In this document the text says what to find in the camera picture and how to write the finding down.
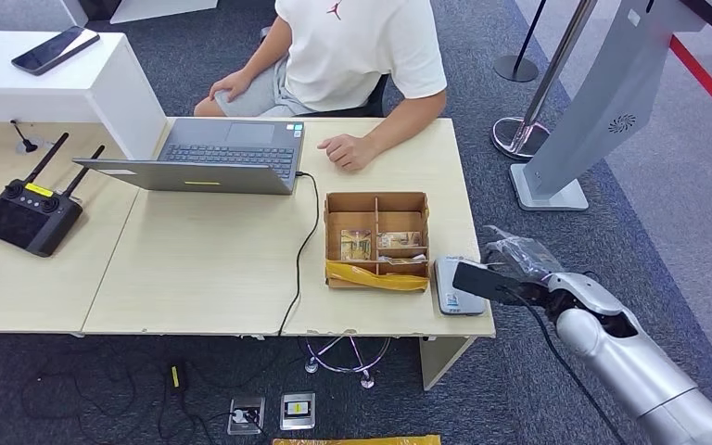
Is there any open metal floor socket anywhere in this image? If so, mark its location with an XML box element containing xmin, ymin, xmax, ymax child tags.
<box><xmin>226</xmin><ymin>396</ymin><xmax>267</xmax><ymax>438</ymax></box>

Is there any red barrier belt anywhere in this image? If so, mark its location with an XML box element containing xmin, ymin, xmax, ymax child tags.
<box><xmin>668</xmin><ymin>35</ymin><xmax>712</xmax><ymax>139</ymax></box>

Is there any black stanchion post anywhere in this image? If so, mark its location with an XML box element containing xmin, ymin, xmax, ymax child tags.
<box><xmin>493</xmin><ymin>0</ymin><xmax>548</xmax><ymax>83</ymax></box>

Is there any grey card reader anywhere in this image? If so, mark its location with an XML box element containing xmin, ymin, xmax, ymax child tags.
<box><xmin>434</xmin><ymin>256</ymin><xmax>488</xmax><ymax>317</ymax></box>

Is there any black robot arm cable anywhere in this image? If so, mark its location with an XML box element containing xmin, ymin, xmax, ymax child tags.
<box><xmin>502</xmin><ymin>288</ymin><xmax>630</xmax><ymax>445</ymax></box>

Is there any black laptop power cable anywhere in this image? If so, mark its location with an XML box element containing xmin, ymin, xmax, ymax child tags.
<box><xmin>277</xmin><ymin>172</ymin><xmax>321</xmax><ymax>337</ymax></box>

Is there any black floor cable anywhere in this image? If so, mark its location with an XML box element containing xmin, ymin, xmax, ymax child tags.
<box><xmin>18</xmin><ymin>359</ymin><xmax>235</xmax><ymax>445</ymax></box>

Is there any yellow sheet on floor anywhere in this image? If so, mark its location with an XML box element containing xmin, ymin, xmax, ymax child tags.
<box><xmin>272</xmin><ymin>434</ymin><xmax>442</xmax><ymax>445</ymax></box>

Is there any closed metal floor socket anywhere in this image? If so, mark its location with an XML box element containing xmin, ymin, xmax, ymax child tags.
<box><xmin>279</xmin><ymin>392</ymin><xmax>317</xmax><ymax>432</ymax></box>

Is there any square golden key card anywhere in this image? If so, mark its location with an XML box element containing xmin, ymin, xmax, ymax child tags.
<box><xmin>338</xmin><ymin>229</ymin><xmax>373</xmax><ymax>263</ymax></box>

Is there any black smartphone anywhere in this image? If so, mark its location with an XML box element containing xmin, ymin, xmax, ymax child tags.
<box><xmin>10</xmin><ymin>25</ymin><xmax>101</xmax><ymax>77</ymax></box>

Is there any person's left hand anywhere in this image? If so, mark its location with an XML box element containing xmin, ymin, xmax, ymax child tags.
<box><xmin>317</xmin><ymin>133</ymin><xmax>379</xmax><ymax>172</ymax></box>

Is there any white raised counter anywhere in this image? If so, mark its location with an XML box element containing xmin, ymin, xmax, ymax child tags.
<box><xmin>0</xmin><ymin>31</ymin><xmax>168</xmax><ymax>162</ymax></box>

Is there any person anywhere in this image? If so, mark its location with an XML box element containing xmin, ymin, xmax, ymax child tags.
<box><xmin>194</xmin><ymin>0</ymin><xmax>448</xmax><ymax>172</ymax></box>

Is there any white card in box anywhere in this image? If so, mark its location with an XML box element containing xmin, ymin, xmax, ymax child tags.
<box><xmin>377</xmin><ymin>252</ymin><xmax>427</xmax><ymax>266</ymax></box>

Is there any black office chair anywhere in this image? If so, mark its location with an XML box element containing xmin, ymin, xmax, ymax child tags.
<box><xmin>261</xmin><ymin>25</ymin><xmax>391</xmax><ymax>119</ymax></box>

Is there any chrome stool base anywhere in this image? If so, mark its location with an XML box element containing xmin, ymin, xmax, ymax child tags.
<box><xmin>303</xmin><ymin>336</ymin><xmax>392</xmax><ymax>390</ymax></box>

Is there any person's right hand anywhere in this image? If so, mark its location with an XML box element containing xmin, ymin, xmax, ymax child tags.
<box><xmin>210</xmin><ymin>69</ymin><xmax>254</xmax><ymax>103</ymax></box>

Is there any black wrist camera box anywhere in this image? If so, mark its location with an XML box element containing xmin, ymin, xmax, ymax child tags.
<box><xmin>451</xmin><ymin>260</ymin><xmax>551</xmax><ymax>307</ymax></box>

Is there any beige desk leg panel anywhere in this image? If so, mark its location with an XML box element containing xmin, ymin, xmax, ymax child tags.
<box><xmin>418</xmin><ymin>336</ymin><xmax>477</xmax><ymax>392</ymax></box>

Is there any yellow tape strip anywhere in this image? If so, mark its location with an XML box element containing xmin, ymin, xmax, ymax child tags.
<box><xmin>324</xmin><ymin>259</ymin><xmax>429</xmax><ymax>292</ymax></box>

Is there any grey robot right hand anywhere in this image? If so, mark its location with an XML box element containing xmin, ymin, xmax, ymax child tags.
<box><xmin>483</xmin><ymin>225</ymin><xmax>565</xmax><ymax>285</ymax></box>

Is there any chrome stanchion post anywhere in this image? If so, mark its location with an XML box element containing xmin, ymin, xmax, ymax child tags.
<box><xmin>490</xmin><ymin>0</ymin><xmax>597</xmax><ymax>162</ymax></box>

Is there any silver kiosk stand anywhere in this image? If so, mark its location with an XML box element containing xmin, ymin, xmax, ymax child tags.
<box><xmin>509</xmin><ymin>0</ymin><xmax>712</xmax><ymax>212</ymax></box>

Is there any grey laptop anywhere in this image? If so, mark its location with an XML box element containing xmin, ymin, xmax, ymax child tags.
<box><xmin>71</xmin><ymin>118</ymin><xmax>306</xmax><ymax>197</ymax></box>

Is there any black remote controller with antennas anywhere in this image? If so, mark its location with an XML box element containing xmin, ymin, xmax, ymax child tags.
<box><xmin>0</xmin><ymin>132</ymin><xmax>106</xmax><ymax>260</ymax></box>

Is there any cardboard divider box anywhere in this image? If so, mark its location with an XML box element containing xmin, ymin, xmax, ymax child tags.
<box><xmin>323</xmin><ymin>191</ymin><xmax>431</xmax><ymax>292</ymax></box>

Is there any long golden key card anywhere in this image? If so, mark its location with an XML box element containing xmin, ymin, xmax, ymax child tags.
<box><xmin>376</xmin><ymin>231</ymin><xmax>423</xmax><ymax>250</ymax></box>

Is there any white furniture panel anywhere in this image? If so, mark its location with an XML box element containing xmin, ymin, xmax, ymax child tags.
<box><xmin>108</xmin><ymin>0</ymin><xmax>219</xmax><ymax>27</ymax></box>

